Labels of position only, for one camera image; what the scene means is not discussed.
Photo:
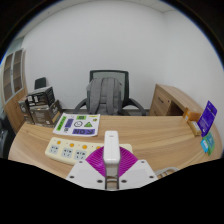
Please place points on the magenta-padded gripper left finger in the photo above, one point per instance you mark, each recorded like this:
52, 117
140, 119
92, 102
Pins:
85, 173

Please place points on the small tan box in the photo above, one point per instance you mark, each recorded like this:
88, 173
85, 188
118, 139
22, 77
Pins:
194, 128

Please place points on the green box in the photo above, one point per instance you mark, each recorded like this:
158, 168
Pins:
211, 141

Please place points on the cream power strip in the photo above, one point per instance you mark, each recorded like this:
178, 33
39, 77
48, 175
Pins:
68, 150

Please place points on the wooden shelf unit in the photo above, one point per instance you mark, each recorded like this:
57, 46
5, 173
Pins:
13, 96

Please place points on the black mesh office chair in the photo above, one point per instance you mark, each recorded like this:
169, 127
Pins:
108, 74

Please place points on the orange box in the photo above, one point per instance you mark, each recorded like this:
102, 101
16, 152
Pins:
190, 115

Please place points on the white printed sticker sheet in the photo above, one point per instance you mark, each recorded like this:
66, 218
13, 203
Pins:
76, 125

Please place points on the purple package card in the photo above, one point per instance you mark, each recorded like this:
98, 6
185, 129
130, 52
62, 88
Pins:
207, 118

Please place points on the small blue box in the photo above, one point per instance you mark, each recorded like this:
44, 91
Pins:
204, 146

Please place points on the grey backpack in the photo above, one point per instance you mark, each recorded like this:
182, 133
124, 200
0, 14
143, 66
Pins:
105, 95

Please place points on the white charger block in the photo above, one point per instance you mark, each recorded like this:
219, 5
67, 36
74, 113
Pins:
111, 150

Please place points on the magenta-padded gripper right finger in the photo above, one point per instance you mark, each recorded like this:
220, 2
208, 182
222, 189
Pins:
138, 172

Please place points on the wooden drawer side desk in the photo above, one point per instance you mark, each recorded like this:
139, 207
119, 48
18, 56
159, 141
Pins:
168, 98

